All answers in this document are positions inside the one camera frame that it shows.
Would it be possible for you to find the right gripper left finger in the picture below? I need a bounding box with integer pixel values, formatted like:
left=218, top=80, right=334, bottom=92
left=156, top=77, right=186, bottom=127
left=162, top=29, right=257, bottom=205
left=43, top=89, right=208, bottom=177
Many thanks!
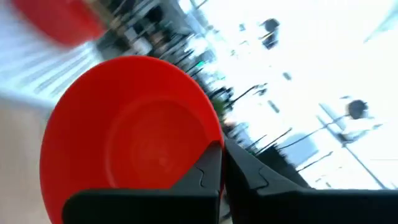
left=62, top=141, right=223, bottom=224

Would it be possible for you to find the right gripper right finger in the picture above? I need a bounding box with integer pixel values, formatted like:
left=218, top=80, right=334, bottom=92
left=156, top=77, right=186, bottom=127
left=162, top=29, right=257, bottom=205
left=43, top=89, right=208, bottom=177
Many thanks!
left=224, top=138, right=398, bottom=224

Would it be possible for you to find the red plastic mini bowl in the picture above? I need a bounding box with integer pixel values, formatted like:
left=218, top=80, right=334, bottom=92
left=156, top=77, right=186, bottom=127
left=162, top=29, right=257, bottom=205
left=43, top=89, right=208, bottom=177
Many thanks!
left=11, top=0, right=107, bottom=48
left=39, top=55, right=225, bottom=224

